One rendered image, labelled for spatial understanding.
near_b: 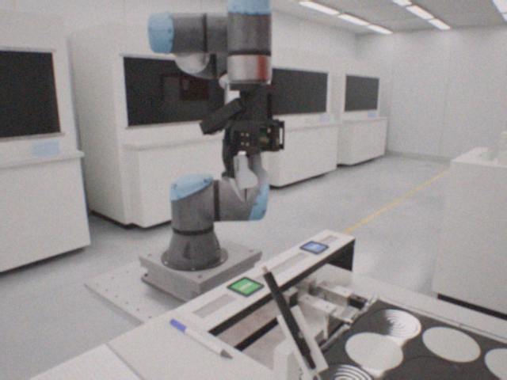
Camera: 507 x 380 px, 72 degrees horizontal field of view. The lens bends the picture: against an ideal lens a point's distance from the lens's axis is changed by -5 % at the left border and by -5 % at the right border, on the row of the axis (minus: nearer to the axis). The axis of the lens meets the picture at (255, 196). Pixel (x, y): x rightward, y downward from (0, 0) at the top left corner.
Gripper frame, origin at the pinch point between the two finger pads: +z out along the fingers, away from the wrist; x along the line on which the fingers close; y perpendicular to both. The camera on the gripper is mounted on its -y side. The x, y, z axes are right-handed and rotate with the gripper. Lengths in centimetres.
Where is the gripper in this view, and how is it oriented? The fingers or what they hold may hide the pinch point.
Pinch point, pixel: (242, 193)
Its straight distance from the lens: 69.0
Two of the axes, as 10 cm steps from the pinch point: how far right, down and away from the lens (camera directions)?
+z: 0.0, 9.6, 2.7
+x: 6.5, -2.0, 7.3
